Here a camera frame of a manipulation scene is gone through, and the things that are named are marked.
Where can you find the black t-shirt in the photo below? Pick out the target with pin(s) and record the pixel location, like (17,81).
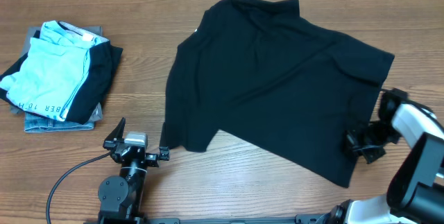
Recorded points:
(259,71)

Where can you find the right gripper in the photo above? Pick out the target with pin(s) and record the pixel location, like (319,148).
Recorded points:
(363,142)

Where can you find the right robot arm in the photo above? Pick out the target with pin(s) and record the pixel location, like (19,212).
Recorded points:
(413,195)

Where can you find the grey folded garment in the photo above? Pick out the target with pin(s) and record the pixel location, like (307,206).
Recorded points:
(97,114)

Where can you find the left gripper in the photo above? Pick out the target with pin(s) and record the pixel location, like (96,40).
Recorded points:
(109,143)

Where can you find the folded blue jeans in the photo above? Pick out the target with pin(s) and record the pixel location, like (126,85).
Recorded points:
(37,124)

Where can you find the black folded garment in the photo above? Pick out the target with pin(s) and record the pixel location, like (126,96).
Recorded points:
(105,60)

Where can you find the light blue folded t-shirt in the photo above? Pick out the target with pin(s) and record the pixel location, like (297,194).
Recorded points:
(56,66)

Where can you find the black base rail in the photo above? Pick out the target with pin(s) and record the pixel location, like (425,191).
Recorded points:
(298,219)

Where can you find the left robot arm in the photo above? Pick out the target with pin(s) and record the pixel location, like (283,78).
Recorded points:
(121,195)

